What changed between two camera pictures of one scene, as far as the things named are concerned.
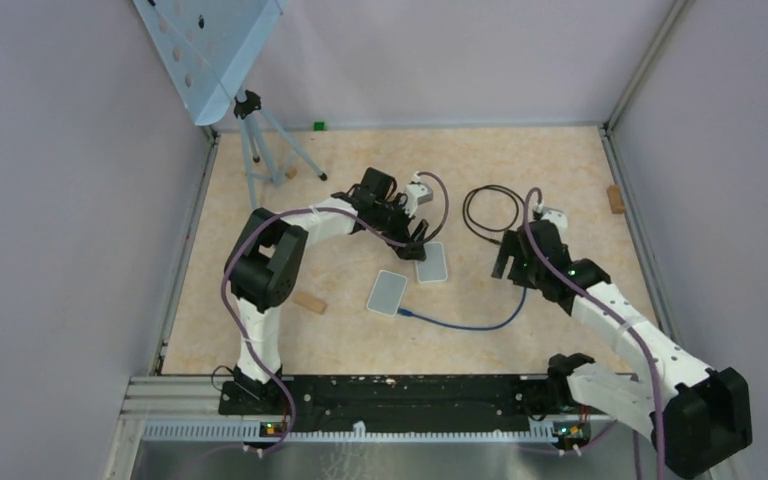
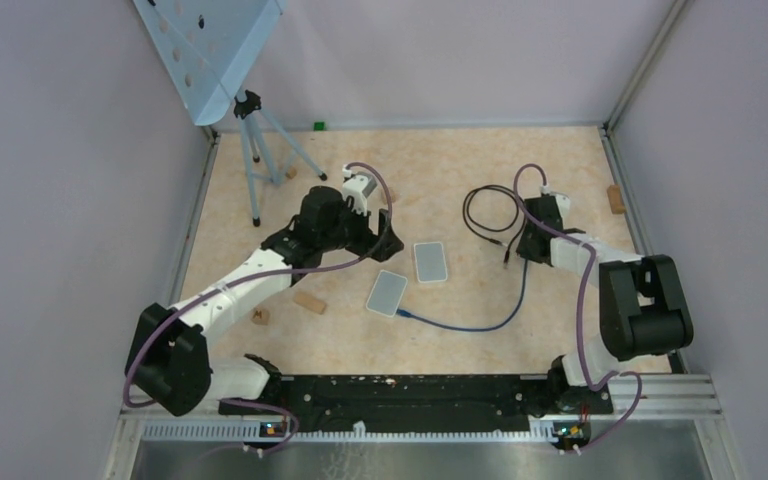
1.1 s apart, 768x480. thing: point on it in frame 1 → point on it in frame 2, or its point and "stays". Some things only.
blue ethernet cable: [411, 313] stays
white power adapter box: [433, 268] stays
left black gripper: [414, 250] → [367, 239]
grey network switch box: [387, 293] stays
